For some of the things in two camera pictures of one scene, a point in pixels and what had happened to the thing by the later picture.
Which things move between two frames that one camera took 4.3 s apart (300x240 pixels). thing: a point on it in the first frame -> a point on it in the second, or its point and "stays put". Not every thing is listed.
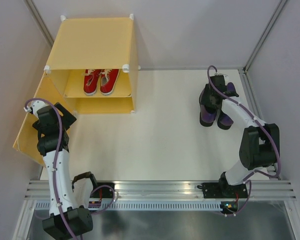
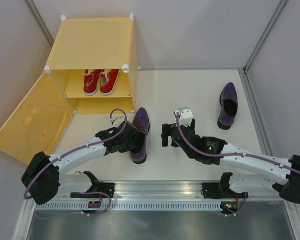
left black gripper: x=67 y=118 -> x=127 y=148
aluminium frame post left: x=39 y=20 stays put
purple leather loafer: x=207 y=115 -> x=141 y=122
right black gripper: x=205 y=98 -> x=166 y=129
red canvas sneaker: x=90 y=79 stays put
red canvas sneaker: x=108 y=79 stays put
